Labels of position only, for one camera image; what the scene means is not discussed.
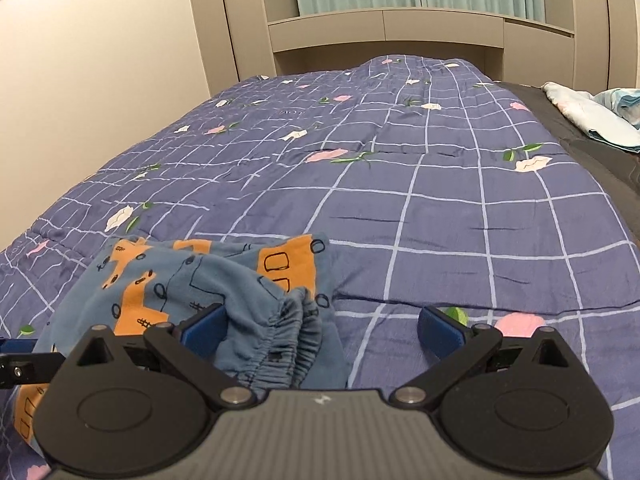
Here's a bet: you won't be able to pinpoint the white blue crumpled cloth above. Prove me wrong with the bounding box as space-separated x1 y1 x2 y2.
541 81 640 154

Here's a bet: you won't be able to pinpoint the blue orange patterned pants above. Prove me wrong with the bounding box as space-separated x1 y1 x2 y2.
12 231 352 453

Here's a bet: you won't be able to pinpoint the dark grey mattress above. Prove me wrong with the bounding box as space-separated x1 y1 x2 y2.
497 81 640 245

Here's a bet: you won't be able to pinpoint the purple plaid floral quilt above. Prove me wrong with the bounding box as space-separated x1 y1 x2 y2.
1 55 639 479

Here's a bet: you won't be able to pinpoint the beige headboard cabinet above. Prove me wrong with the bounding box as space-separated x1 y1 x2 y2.
191 0 639 93

